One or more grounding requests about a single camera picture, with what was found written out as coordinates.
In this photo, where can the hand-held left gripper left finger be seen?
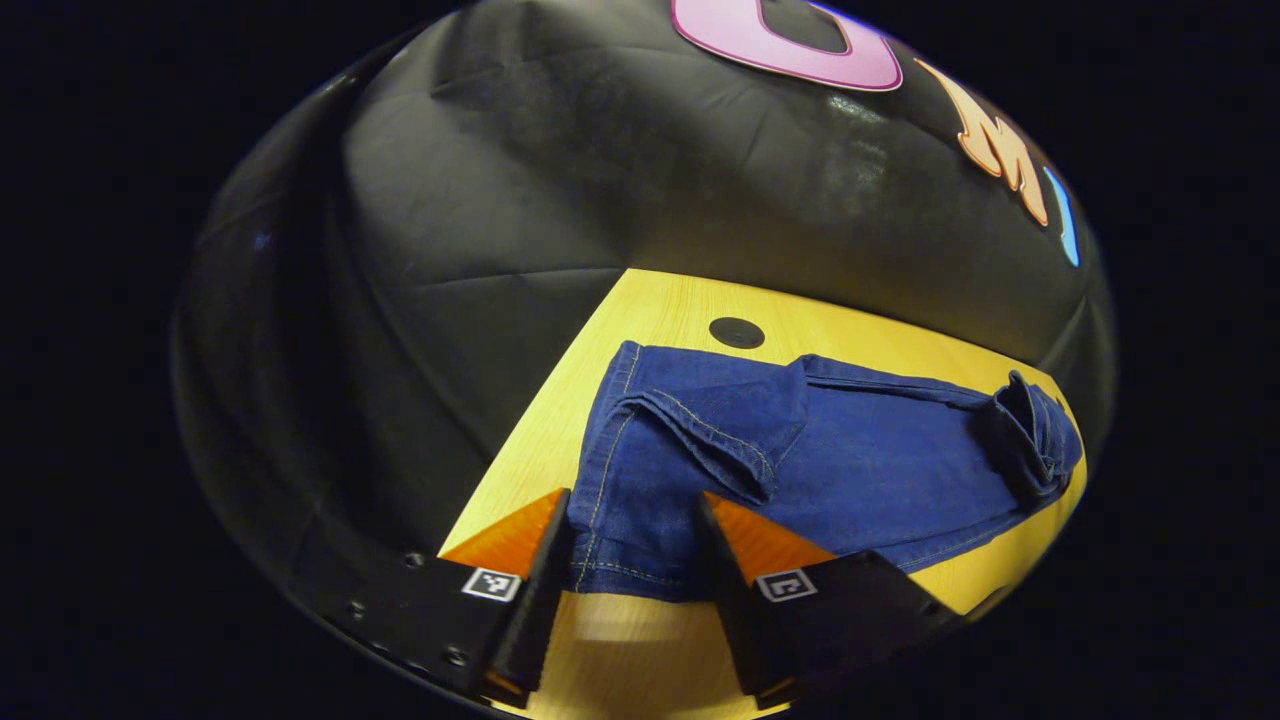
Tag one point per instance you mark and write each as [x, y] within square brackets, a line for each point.
[540, 600]

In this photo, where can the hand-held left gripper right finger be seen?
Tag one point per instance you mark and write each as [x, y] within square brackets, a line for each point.
[735, 610]

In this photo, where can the blue jeans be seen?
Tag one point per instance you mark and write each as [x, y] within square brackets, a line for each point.
[850, 470]

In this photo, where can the black round table grommet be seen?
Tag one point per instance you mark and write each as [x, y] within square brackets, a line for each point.
[736, 332]

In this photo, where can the black backdrop cloth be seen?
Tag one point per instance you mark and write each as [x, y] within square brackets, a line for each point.
[500, 180]

